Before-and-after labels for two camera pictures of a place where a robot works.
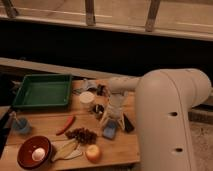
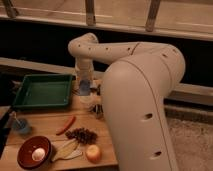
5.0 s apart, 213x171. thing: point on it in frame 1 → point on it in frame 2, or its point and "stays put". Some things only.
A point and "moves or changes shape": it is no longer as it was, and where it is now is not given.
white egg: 38,154 stays put
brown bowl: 25,152 stays put
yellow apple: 93,153 stays put
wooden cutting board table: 98,128 stays put
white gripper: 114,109 → 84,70
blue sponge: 110,129 moves or changes shape
